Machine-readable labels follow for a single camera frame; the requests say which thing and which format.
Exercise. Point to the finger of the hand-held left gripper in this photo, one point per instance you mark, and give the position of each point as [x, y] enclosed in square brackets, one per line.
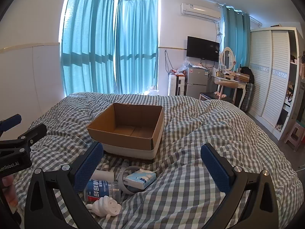
[11, 121]
[33, 132]

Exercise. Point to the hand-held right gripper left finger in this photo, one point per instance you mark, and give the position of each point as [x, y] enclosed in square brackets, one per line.
[88, 168]

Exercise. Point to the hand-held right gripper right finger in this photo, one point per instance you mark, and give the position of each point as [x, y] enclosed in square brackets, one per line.
[215, 169]

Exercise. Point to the clear bottle with blue label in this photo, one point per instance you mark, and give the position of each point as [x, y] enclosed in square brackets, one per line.
[100, 190]

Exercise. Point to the cardboard box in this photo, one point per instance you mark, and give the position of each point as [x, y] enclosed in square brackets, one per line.
[124, 138]

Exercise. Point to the person's left hand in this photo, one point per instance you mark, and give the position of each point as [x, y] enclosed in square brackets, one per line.
[8, 190]

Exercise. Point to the white printed tube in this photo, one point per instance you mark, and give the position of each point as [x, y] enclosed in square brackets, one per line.
[104, 174]

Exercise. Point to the white cloud-shaped toy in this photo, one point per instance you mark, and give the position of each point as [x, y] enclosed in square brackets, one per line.
[107, 206]

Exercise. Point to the blue and white tissue pack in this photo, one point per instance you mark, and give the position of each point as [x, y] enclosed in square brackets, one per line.
[138, 179]

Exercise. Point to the wooden chair with dark seat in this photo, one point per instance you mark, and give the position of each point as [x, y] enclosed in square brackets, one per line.
[209, 96]

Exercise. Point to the dark suitcase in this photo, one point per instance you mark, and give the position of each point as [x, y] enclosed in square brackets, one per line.
[249, 96]

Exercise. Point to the pink plastic stool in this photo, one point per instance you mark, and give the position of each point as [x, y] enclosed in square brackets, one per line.
[295, 136]

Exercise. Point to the silver small fridge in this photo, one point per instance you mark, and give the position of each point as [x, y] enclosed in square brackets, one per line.
[196, 83]

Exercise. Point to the white dressing table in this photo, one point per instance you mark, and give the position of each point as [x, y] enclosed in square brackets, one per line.
[228, 82]

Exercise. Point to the white suitcase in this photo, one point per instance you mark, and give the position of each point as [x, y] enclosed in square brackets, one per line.
[176, 85]

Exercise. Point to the brown flat box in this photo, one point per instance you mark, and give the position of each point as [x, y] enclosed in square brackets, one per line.
[241, 77]

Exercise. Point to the clear plastic bag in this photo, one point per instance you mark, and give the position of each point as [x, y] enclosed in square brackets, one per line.
[184, 66]
[152, 91]

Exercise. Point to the black bag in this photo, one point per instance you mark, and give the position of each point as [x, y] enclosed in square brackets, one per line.
[246, 72]

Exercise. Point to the turquoise curtain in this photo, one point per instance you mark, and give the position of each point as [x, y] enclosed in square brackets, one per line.
[234, 35]
[137, 45]
[88, 40]

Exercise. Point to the white slatted wardrobe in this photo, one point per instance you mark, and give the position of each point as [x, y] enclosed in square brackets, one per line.
[269, 76]

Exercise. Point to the white oval mirror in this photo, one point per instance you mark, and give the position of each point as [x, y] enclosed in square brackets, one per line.
[227, 58]

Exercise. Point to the white air conditioner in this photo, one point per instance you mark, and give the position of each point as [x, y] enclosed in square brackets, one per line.
[200, 10]

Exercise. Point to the black wall television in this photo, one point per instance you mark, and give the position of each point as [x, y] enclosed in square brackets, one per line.
[202, 49]

